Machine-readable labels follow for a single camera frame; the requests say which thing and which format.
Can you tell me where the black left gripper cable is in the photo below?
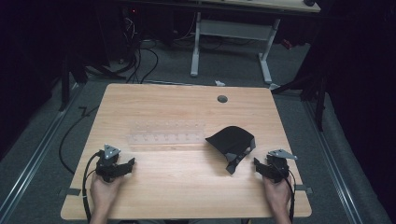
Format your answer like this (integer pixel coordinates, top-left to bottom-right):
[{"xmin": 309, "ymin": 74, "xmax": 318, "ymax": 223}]
[{"xmin": 81, "ymin": 150, "xmax": 104, "ymax": 224}]

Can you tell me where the black floor cable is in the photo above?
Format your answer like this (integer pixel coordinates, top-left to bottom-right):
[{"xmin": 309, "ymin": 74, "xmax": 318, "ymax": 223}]
[{"xmin": 58, "ymin": 105, "xmax": 101, "ymax": 175}]

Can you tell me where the black cap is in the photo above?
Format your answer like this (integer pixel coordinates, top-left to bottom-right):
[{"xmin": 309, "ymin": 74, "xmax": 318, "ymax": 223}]
[{"xmin": 205, "ymin": 125, "xmax": 257, "ymax": 175}]

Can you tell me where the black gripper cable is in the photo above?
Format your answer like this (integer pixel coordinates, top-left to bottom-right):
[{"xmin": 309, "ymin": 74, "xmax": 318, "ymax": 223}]
[
  {"xmin": 81, "ymin": 150, "xmax": 104, "ymax": 224},
  {"xmin": 280, "ymin": 169, "xmax": 296, "ymax": 224}
]

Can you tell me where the clear plastic rack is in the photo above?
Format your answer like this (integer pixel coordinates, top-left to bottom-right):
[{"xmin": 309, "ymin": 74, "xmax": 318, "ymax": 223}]
[{"xmin": 126, "ymin": 119, "xmax": 207, "ymax": 146}]

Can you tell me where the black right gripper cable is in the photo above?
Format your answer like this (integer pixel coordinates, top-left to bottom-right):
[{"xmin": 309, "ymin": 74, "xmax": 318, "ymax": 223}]
[{"xmin": 280, "ymin": 169, "xmax": 296, "ymax": 224}]

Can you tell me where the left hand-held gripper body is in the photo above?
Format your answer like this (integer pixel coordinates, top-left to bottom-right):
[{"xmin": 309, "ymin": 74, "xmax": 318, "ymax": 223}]
[{"xmin": 94, "ymin": 144, "xmax": 125, "ymax": 183}]

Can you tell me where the white frame desk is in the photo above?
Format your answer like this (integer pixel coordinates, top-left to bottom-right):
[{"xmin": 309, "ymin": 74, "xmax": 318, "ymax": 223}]
[{"xmin": 122, "ymin": 0, "xmax": 321, "ymax": 86}]

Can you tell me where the person's right hand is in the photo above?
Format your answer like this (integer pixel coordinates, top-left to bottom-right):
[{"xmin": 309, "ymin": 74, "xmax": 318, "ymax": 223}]
[{"xmin": 262, "ymin": 175, "xmax": 293, "ymax": 217}]

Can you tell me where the metal floor rail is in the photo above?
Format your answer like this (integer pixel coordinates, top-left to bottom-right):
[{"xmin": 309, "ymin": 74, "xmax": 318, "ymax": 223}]
[
  {"xmin": 303, "ymin": 101, "xmax": 364, "ymax": 224},
  {"xmin": 0, "ymin": 82, "xmax": 82, "ymax": 218}
]

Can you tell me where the grey tape strip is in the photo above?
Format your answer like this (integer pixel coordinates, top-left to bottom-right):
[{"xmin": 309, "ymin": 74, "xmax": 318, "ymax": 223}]
[
  {"xmin": 293, "ymin": 184, "xmax": 314, "ymax": 194},
  {"xmin": 58, "ymin": 188, "xmax": 82, "ymax": 197}
]

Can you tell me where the person's left hand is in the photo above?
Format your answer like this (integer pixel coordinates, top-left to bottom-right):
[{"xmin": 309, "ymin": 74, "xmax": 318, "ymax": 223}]
[{"xmin": 90, "ymin": 174, "xmax": 125, "ymax": 217}]

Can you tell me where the bundle of black cables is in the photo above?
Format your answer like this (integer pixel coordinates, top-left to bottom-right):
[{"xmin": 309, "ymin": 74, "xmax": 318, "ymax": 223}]
[{"xmin": 88, "ymin": 12, "xmax": 161, "ymax": 85}]

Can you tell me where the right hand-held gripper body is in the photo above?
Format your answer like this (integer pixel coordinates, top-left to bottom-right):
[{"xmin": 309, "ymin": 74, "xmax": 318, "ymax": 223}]
[{"xmin": 264, "ymin": 148, "xmax": 299, "ymax": 184}]

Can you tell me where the black metal stand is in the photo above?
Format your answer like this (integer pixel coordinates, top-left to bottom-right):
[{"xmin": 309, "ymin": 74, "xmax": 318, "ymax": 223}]
[
  {"xmin": 270, "ymin": 59, "xmax": 330, "ymax": 133},
  {"xmin": 58, "ymin": 50, "xmax": 90, "ymax": 112}
]

